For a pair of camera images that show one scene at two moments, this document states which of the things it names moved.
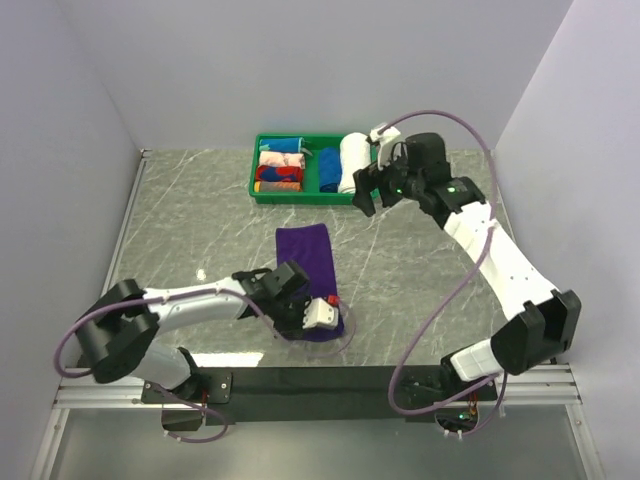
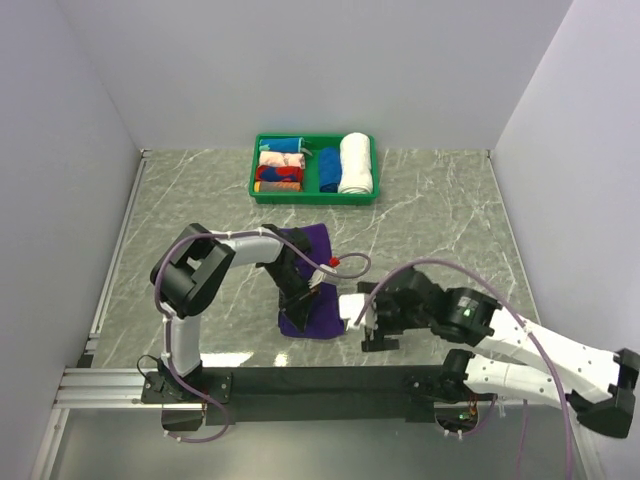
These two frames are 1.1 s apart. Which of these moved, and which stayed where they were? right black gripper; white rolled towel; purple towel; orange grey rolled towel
Moved: right black gripper
Stayed: purple towel; orange grey rolled towel; white rolled towel
